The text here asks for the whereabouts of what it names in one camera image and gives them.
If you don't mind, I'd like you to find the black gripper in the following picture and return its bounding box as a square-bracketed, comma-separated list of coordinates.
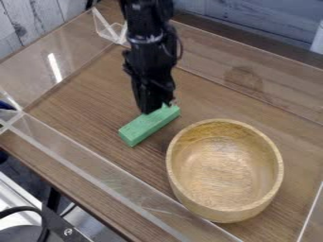
[123, 39, 178, 114]

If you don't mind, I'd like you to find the green rectangular block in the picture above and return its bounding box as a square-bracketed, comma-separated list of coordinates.
[119, 105, 181, 147]

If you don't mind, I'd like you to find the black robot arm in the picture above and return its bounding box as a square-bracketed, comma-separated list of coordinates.
[121, 0, 178, 114]

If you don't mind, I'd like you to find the brown wooden bowl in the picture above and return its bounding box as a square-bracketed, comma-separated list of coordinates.
[166, 119, 285, 223]

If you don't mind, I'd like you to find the black table leg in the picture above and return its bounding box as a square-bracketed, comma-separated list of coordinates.
[47, 188, 62, 212]

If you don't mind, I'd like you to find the clear acrylic corner bracket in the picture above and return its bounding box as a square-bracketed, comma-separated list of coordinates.
[93, 8, 127, 45]

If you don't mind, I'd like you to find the clear acrylic front wall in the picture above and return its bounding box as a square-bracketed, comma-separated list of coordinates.
[0, 91, 242, 242]

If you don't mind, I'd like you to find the black metal bracket with screw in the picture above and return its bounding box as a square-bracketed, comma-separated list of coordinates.
[42, 207, 94, 242]

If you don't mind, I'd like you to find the black cable bottom left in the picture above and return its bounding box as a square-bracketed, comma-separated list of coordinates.
[0, 206, 55, 242]

